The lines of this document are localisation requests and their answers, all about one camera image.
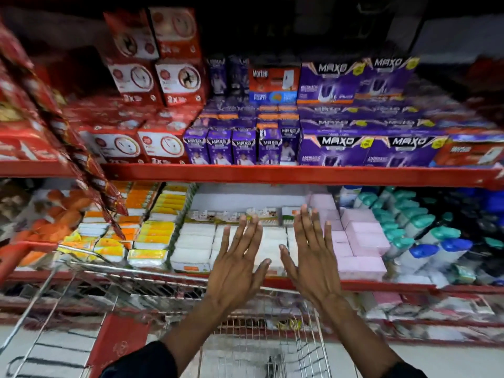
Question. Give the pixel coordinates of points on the person's right thumb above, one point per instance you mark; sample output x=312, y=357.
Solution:
x=288, y=260

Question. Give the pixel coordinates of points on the person's left middle finger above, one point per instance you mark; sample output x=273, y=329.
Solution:
x=244, y=236

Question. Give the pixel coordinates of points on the person's left hand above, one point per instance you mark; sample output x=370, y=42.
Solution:
x=232, y=277

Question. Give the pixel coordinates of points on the person's right hand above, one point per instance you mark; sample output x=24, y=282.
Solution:
x=315, y=271

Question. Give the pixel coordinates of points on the row of pink white packets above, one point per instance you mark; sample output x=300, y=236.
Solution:
x=425, y=307

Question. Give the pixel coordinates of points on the stack of red white boxes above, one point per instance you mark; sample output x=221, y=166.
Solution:
x=157, y=86

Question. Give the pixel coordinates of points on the person's right middle finger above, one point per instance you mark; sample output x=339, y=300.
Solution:
x=307, y=230

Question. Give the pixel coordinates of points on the pile of orange pouches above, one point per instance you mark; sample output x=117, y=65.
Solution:
x=55, y=220

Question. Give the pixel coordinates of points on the person's right forearm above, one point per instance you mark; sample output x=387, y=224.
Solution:
x=358, y=338

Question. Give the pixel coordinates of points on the person's right little finger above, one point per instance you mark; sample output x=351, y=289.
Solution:
x=329, y=240

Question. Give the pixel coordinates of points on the stack of large purple boxes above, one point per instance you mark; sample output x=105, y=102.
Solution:
x=354, y=125

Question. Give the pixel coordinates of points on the stack of orange yellow packets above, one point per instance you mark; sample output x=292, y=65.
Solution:
x=149, y=228

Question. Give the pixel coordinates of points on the pile of red packets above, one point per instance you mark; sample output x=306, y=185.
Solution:
x=23, y=145

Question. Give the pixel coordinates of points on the red cart panel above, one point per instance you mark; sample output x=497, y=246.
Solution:
x=118, y=342

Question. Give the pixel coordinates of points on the row of small purple boxes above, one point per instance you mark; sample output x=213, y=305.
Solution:
x=236, y=145

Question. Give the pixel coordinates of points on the black sleeve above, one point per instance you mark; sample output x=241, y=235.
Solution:
x=141, y=362
x=403, y=372

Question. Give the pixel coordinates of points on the red orange repellent box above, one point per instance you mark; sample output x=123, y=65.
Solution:
x=273, y=84
x=470, y=154

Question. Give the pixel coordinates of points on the person's left little finger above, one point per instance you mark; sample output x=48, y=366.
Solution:
x=224, y=244

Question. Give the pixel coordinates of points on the row of green white cartons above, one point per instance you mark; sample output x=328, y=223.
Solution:
x=220, y=216

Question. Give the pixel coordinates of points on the black left sleeve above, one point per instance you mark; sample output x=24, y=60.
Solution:
x=141, y=362

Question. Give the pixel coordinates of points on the black right sleeve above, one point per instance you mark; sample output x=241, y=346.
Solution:
x=403, y=372

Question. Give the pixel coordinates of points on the stack of pink boxes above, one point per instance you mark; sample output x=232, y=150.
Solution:
x=362, y=240

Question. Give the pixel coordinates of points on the group of teal capped bottles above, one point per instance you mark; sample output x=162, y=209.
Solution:
x=405, y=224

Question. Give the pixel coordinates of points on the person's left thumb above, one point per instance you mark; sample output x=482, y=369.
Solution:
x=263, y=272

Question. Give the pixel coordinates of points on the hanging strip of red sachets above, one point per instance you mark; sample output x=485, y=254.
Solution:
x=71, y=145

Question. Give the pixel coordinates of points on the person's left forearm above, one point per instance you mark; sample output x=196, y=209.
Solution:
x=197, y=334

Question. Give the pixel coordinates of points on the group of blue capped bottles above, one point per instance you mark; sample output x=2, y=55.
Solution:
x=452, y=247

